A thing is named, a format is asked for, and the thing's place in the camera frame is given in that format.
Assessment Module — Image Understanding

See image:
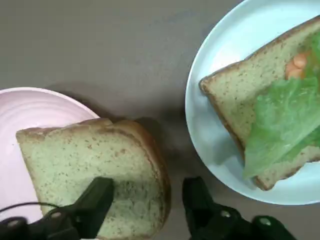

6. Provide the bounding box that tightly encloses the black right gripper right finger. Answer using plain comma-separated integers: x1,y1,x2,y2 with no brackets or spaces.
181,176,297,240

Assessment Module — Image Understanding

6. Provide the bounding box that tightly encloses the brown bread slice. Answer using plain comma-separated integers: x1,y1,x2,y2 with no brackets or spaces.
15,117,172,240
199,15,320,191

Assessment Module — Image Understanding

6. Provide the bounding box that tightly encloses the pink round plate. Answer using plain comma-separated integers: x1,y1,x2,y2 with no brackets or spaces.
0,86,102,223

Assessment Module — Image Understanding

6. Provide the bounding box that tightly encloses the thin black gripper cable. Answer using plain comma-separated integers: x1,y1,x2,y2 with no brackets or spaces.
0,201,62,215

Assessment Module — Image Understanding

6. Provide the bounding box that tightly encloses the orange carrot slice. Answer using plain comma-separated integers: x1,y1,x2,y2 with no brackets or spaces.
292,51,311,68
285,59,297,75
284,68,305,80

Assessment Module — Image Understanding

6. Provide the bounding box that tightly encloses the green lettuce leaf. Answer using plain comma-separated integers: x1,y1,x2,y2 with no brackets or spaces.
242,31,320,181

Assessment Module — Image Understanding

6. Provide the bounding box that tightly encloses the white round plate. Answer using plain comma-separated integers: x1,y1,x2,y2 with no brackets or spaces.
184,0,320,206

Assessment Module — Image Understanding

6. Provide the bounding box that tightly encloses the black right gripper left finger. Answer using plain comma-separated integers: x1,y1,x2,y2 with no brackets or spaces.
0,176,115,240

